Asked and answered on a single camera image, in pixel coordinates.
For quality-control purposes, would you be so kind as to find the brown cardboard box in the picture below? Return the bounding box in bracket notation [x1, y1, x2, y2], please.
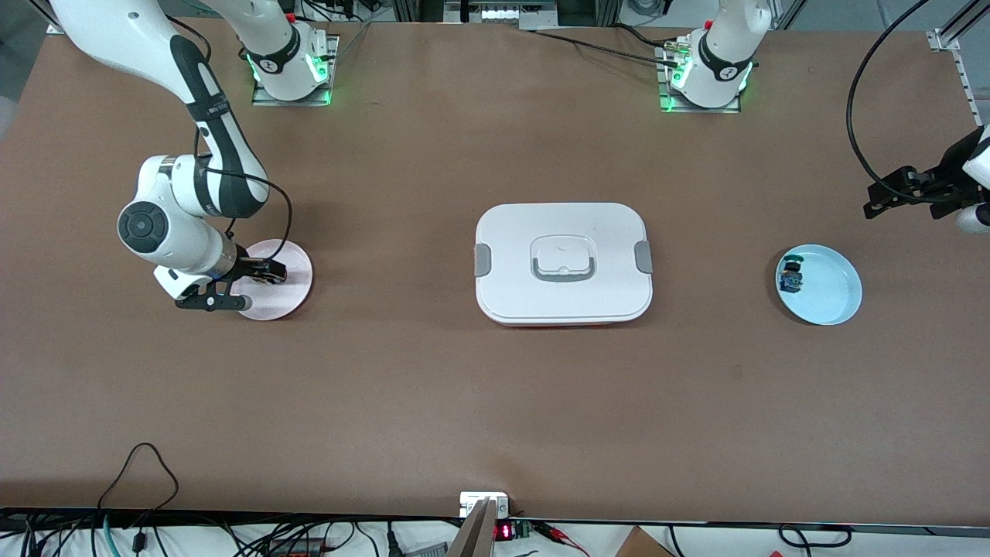
[615, 526, 674, 557]

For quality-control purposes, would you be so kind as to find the black cable on table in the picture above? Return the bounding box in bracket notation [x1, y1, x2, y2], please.
[526, 29, 681, 67]

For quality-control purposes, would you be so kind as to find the light blue round plate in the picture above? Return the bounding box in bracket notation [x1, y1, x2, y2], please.
[776, 244, 863, 326]

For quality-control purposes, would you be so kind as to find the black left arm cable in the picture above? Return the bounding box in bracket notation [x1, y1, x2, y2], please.
[847, 0, 941, 206]

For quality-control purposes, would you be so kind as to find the brown cardboard strip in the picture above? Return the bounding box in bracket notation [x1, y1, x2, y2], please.
[447, 497, 497, 557]

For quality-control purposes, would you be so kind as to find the pink round plate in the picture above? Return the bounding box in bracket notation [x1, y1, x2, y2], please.
[232, 239, 314, 321]

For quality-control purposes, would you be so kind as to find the perforated metal rail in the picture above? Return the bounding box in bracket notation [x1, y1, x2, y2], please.
[955, 48, 990, 132]

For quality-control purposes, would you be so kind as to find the thin black cable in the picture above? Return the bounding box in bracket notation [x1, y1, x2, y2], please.
[777, 525, 852, 548]

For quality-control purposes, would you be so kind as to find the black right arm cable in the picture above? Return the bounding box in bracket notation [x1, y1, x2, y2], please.
[166, 15, 295, 260]

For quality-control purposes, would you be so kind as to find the small white electronic box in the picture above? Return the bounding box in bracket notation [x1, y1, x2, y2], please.
[459, 492, 510, 518]

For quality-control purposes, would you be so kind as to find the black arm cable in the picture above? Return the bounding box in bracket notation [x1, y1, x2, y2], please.
[166, 15, 295, 260]
[847, 0, 941, 206]

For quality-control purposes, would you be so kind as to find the metal rack with sockets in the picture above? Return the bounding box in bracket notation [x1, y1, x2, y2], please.
[445, 0, 558, 30]

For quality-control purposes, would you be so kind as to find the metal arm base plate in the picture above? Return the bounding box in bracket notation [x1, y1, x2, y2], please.
[251, 35, 340, 107]
[657, 39, 742, 114]

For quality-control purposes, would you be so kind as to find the red black clip lead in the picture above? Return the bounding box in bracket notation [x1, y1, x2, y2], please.
[534, 522, 592, 557]

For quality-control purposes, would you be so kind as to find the black looped cable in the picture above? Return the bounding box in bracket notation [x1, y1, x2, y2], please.
[97, 443, 180, 515]

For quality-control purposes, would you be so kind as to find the aluminium frame profile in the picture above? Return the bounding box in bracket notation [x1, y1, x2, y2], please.
[927, 0, 990, 51]
[31, 0, 78, 36]

